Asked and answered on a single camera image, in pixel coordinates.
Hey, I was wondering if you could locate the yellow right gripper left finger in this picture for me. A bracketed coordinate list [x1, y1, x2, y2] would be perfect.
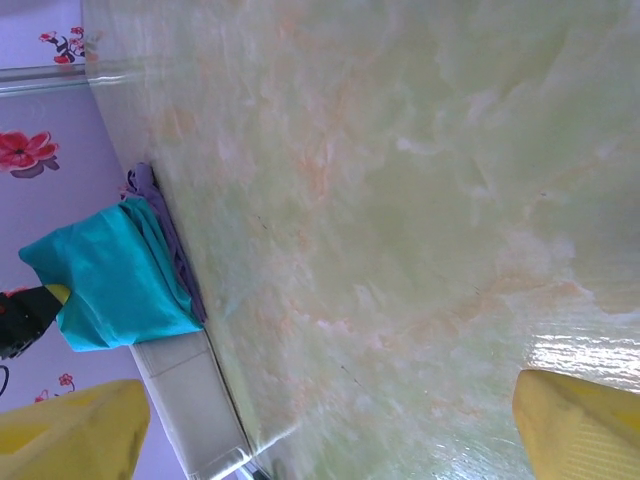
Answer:
[0, 379, 151, 480]

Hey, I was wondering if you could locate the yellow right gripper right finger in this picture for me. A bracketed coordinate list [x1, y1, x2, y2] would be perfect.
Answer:
[513, 369, 640, 480]

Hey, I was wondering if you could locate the teal t-shirt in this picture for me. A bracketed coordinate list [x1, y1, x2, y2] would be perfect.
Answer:
[18, 197, 206, 352]

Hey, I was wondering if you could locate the white box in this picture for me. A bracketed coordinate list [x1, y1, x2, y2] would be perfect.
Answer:
[130, 332, 254, 476]

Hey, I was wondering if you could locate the purple folded t-shirt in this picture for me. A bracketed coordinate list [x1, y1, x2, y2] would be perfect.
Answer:
[125, 162, 209, 324]

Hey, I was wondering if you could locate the aluminium frame post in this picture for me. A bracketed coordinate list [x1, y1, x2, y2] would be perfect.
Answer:
[0, 64, 90, 99]

